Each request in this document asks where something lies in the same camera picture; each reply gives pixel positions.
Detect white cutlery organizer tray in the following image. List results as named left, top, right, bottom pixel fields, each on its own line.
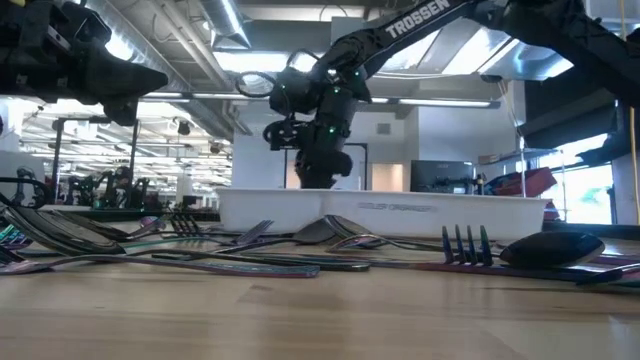
left=215, top=187, right=551, bottom=242

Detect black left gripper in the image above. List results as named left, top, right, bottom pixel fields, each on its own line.
left=0, top=0, right=169, bottom=127

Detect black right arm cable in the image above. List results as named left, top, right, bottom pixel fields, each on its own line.
left=234, top=48, right=321, bottom=100

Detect small silver air duct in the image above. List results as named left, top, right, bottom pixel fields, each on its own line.
left=199, top=0, right=252, bottom=51

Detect black computer monitor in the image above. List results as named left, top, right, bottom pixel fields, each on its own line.
left=409, top=159, right=476, bottom=194

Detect red storage bin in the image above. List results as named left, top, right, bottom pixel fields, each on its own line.
left=483, top=167, right=559, bottom=200

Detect background robot station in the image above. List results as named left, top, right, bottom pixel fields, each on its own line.
left=64, top=167, right=151, bottom=210

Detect black hanging panel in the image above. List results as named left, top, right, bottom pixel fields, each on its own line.
left=519, top=49, right=640, bottom=169

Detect yellow hanging cable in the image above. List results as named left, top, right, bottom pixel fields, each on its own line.
left=619, top=0, right=640, bottom=226

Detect black gantry frame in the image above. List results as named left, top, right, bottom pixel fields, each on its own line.
left=51, top=116, right=140, bottom=201

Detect iridescent large spoon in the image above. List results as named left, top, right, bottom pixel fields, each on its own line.
left=151, top=251, right=372, bottom=273
left=498, top=230, right=607, bottom=271
left=1, top=205, right=127, bottom=257

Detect iridescent cutlery pieces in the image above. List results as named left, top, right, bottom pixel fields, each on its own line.
left=122, top=218, right=276, bottom=251

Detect metal wire shelf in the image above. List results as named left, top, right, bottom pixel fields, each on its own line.
left=474, top=137, right=569, bottom=224

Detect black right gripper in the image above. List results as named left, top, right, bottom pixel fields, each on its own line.
left=263, top=118, right=354, bottom=190

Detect long ceiling light bar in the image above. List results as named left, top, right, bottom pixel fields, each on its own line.
left=139, top=91, right=502, bottom=110

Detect iridescent small spoon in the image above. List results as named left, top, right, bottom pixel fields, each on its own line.
left=291, top=215, right=446, bottom=252
left=323, top=213, right=386, bottom=251
left=574, top=262, right=640, bottom=289
left=130, top=214, right=169, bottom=239

